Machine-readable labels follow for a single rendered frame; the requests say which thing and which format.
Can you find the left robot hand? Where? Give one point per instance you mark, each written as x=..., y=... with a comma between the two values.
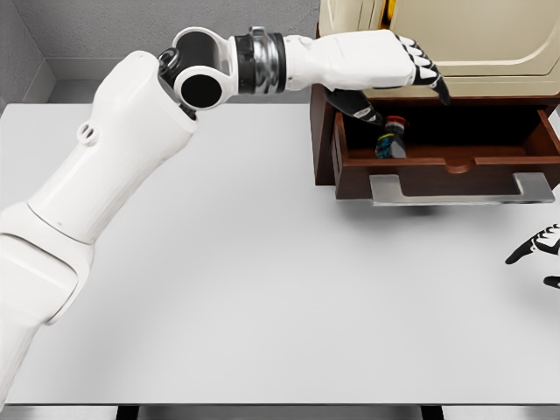
x=367, y=59

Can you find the black switch with red button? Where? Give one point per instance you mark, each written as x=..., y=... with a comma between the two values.
x=390, y=142

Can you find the brown wooden drawer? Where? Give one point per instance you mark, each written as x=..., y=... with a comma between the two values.
x=437, y=179

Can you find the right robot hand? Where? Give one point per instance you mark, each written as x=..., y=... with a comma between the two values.
x=540, y=242

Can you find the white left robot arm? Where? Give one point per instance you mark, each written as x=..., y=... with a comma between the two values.
x=131, y=131

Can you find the cream box with rounded panel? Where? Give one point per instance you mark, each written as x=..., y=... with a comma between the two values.
x=490, y=39

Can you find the brown wooden cabinet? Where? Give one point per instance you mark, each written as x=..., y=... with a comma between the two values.
x=323, y=140

